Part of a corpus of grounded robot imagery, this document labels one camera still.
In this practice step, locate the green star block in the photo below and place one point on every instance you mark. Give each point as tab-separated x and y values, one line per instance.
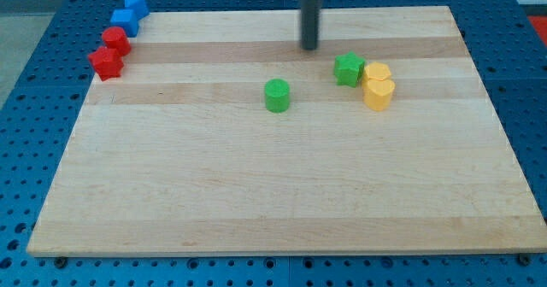
348	69

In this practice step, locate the yellow hexagon block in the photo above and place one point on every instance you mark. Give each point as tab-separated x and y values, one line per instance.
377	71

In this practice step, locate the red star block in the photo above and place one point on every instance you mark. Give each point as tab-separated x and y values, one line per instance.
106	62

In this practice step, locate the green cylinder block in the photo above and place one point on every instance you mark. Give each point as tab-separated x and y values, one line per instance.
277	95

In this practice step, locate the wooden board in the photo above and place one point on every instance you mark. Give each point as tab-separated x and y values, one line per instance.
179	156

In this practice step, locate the yellow heart block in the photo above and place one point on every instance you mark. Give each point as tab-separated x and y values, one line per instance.
377	94

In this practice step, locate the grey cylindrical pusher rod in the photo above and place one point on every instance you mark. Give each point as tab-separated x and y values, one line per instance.
309	23

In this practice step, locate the red cylinder block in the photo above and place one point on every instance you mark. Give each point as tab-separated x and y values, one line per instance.
115	38

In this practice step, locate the blue cube block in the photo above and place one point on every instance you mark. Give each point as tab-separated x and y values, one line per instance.
127	20

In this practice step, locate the blue triangle block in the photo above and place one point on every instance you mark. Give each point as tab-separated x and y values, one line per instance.
139	7

